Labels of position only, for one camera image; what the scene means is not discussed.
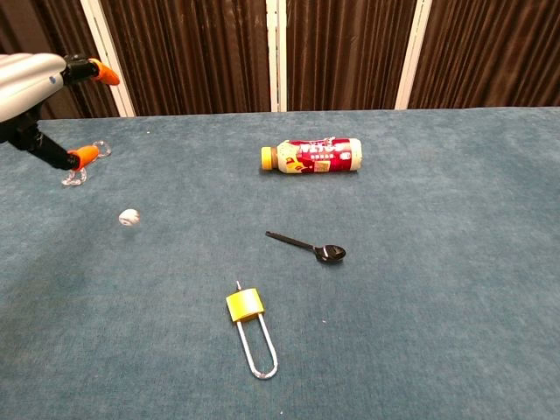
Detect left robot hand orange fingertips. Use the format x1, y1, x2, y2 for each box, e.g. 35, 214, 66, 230
0, 52, 122, 172

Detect small white die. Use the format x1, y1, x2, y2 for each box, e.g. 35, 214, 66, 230
118, 208, 142, 228

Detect dark curtain partition panel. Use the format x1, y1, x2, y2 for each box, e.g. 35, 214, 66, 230
94, 0, 279, 117
409, 0, 560, 109
0, 0, 137, 122
277, 0, 432, 112

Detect red drink bottle yellow cap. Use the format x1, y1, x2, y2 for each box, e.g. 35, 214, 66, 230
261, 136, 363, 175

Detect yellow padlock long shackle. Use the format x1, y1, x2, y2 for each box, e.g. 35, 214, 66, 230
225, 280, 279, 381

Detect black plastic spoon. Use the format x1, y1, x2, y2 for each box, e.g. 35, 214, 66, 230
264, 230, 348, 265

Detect blue felt table mat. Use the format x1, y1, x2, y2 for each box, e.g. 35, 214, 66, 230
0, 107, 560, 420

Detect clear plastic chain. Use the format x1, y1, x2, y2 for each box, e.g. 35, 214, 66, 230
60, 139, 113, 188

